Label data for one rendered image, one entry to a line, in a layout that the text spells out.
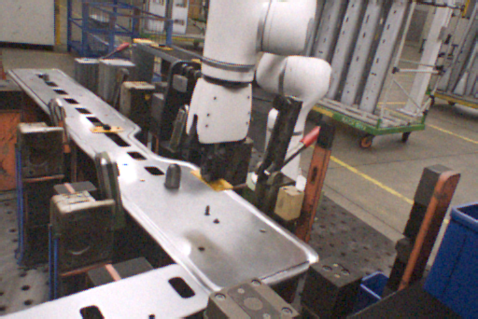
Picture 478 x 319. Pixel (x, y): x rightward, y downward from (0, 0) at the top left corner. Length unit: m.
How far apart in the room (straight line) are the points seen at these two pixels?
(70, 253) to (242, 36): 0.42
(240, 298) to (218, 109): 0.30
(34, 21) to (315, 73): 6.86
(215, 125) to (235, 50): 0.12
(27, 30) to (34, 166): 6.89
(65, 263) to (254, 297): 0.34
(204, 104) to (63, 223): 0.28
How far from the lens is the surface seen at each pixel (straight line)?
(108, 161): 0.68
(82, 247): 0.73
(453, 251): 0.64
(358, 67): 5.44
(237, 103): 0.69
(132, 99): 1.30
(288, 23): 0.63
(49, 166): 1.04
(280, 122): 0.82
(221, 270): 0.64
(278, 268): 0.67
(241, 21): 0.64
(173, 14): 10.13
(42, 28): 7.90
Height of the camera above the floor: 1.38
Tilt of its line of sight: 21 degrees down
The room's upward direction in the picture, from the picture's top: 10 degrees clockwise
